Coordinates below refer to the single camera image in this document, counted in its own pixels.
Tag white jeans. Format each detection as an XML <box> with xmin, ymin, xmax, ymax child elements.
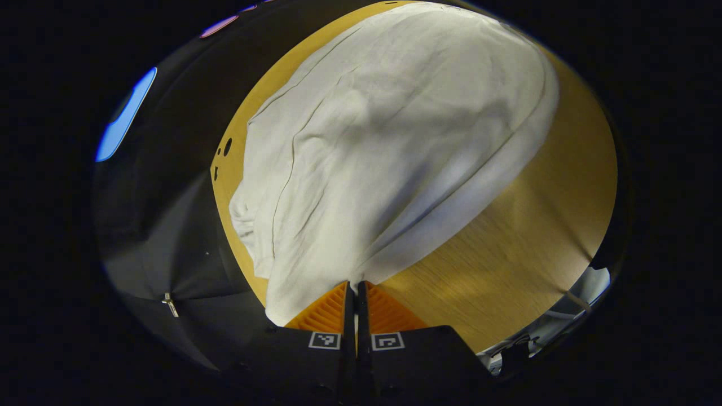
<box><xmin>228</xmin><ymin>2</ymin><xmax>560</xmax><ymax>328</ymax></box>

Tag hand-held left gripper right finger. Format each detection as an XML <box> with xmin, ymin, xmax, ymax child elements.
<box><xmin>357</xmin><ymin>280</ymin><xmax>492</xmax><ymax>406</ymax></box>

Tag black backdrop cloth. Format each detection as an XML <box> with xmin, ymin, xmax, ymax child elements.
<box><xmin>93</xmin><ymin>0</ymin><xmax>395</xmax><ymax>373</ymax></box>

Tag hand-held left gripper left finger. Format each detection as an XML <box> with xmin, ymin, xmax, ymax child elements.
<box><xmin>226</xmin><ymin>280</ymin><xmax>358</xmax><ymax>406</ymax></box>

